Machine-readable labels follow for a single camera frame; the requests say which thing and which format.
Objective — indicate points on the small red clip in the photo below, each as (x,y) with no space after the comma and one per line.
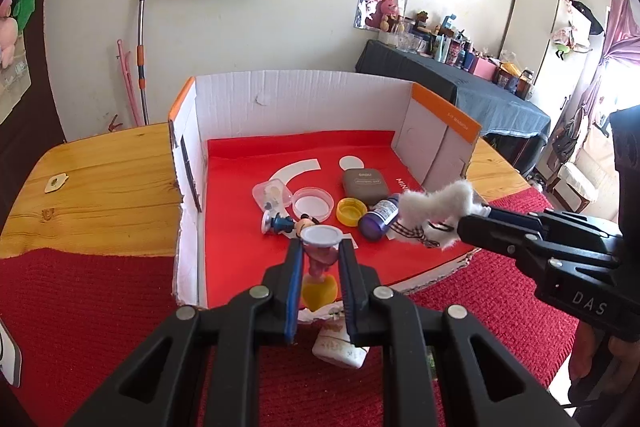
(114,123)

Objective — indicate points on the white round plastic lid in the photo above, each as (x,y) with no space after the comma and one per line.
(312,204)

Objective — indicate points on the pink plush pig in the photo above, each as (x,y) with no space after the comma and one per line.
(7,32)

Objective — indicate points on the beige hanging organiser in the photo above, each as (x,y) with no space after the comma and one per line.
(12,82)

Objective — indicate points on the white cream jar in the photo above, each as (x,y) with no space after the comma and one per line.
(340,347)

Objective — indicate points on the white square device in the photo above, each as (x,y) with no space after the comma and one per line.
(7,357)

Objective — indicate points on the pink plush doll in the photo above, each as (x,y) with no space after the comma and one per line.
(386,9)

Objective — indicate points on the red printed paper sheet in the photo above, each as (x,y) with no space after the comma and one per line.
(235,167)

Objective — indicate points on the grey rounded case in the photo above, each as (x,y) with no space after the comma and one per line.
(365,183)

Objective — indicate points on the pink curtain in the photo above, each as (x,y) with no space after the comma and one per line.
(607,57)

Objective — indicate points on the purple small bottle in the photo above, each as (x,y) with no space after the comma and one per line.
(377,219)

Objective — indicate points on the small beige tag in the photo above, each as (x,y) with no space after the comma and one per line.
(55,183)

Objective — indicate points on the clear plastic earbud case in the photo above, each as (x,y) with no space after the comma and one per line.
(272,194)

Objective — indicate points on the pink plastic hanger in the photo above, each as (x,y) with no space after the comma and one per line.
(127,82)

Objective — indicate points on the green plush frog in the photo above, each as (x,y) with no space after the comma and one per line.
(25,4)

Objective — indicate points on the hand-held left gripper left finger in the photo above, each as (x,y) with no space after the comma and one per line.
(295,287)

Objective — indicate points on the side table with grey cloth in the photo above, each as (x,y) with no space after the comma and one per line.
(475,92)

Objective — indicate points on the orange and white cardboard box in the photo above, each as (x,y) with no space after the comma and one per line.
(300,97)

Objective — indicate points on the white wardrobe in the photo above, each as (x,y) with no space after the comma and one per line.
(540,37)

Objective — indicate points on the dark cloth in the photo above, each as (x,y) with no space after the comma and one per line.
(627,167)

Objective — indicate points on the blue black-haired figurine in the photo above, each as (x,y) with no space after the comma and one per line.
(285,223)

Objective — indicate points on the yellow bottle cap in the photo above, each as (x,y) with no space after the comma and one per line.
(351,212)

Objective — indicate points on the row of bottles and jars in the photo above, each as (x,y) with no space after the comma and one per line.
(450,49)

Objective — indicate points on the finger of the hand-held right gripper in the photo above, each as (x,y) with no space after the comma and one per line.
(500,234)
(575,232)

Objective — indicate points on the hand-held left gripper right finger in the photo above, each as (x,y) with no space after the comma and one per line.
(350,287)

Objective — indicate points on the pink yellow-haired figurine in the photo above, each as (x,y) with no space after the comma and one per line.
(317,267)

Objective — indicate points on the white fluffy plush toy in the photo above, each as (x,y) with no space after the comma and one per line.
(435,207)

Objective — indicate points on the red knitted mat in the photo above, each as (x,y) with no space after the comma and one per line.
(75,307)

